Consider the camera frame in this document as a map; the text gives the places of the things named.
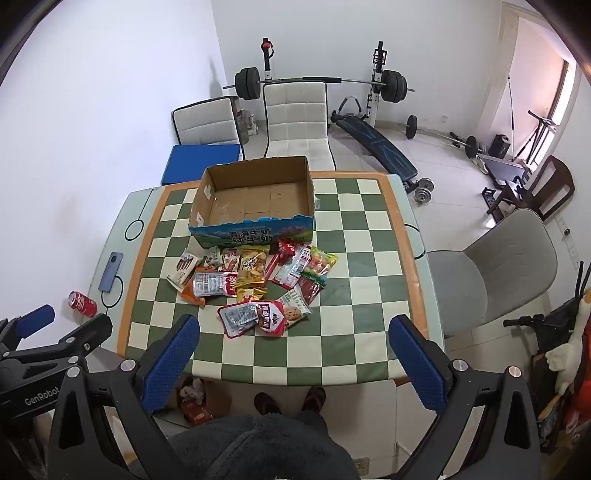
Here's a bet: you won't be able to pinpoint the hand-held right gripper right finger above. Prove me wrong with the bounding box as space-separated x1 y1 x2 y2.
389 315 542 480

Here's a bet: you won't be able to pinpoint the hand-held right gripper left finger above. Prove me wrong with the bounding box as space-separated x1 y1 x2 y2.
48 315 201 480

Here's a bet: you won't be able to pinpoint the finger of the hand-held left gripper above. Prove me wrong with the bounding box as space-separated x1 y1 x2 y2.
0 305 56 354
46 316 114 370

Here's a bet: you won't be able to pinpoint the orange snack packet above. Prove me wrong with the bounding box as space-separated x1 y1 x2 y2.
180 268 208 306

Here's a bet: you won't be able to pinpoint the clear silver red-edged packet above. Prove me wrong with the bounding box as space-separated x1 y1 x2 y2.
218 302 262 339

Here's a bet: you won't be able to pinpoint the clear packet red label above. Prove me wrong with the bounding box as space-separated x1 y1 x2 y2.
193 271 238 297

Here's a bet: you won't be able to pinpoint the brown white biscuit packet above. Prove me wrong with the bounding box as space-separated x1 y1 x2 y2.
167 249 202 291

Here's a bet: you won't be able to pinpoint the small yellow snack packet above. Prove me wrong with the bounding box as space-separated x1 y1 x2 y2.
235 286 269 303

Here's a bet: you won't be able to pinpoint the red dark label packet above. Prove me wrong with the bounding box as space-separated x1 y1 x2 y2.
256 300 286 335

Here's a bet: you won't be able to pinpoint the brown red packet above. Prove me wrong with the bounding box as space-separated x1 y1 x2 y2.
298 274 324 305

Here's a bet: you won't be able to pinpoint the yellow chips packet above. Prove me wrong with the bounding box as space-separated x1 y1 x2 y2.
235 246 271 289

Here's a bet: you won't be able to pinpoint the white cookie packet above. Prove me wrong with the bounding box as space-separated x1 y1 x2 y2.
277 291 312 328

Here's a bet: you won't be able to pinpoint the green yellow candy packet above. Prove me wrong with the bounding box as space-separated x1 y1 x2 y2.
302 247 339 287

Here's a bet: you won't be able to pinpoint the red sausage stick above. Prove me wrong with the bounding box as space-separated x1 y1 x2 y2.
265 242 288 282

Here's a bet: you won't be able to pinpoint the white red barcode packet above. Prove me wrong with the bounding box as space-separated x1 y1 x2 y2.
273 244 315 289

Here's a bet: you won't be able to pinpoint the cardboard box blue print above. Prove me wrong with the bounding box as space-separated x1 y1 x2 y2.
188 155 317 252

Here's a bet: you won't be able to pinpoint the red soda can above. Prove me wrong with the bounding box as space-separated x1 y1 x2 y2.
68 291 99 318

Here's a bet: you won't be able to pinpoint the red white plastic bag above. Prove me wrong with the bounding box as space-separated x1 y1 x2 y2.
178 376 215 425

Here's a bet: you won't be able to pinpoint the blue smartphone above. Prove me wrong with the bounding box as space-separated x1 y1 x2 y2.
98 252 124 293

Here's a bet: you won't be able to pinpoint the person's dark shoe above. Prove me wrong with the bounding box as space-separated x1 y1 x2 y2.
254 392 282 416
301 387 327 414

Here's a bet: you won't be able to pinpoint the black scooter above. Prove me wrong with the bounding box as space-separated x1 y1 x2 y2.
503 261 591 356

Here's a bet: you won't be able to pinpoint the person's dark fleece clothing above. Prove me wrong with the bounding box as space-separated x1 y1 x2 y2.
168 412 361 480

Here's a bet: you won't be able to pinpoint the grey shell chair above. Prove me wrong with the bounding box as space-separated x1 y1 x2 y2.
427 208 559 337

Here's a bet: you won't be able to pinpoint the white duck plush toy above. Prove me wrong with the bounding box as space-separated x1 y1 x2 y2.
545 288 591 407

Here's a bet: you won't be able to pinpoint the white power strip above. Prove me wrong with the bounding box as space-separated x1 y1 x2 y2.
556 215 580 268

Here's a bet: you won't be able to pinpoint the black treadmill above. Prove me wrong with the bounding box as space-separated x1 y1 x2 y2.
471 154 532 190

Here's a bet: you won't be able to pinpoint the black sit-up bench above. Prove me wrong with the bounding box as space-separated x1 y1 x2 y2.
329 96 420 192

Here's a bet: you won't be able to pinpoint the dark wooden chair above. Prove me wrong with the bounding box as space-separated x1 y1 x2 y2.
485 155 575 227

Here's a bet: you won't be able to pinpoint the black bin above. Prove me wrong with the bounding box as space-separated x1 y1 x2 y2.
488 134 511 160

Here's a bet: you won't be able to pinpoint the low white padded chair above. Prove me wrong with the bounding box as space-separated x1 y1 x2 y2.
172 97 247 162

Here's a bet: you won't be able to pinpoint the short barbell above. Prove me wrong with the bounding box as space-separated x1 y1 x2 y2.
398 115 478 160

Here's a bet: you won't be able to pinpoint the black metal stand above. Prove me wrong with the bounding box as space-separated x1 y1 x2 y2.
505 74 561 164

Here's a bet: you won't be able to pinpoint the tall white padded chair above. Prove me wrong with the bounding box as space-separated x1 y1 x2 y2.
262 80 337 171

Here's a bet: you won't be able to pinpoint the long barbell black plates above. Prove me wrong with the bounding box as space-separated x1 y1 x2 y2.
223 67 415 103

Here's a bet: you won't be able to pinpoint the white barbell rack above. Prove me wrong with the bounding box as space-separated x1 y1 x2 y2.
259 38 389 130

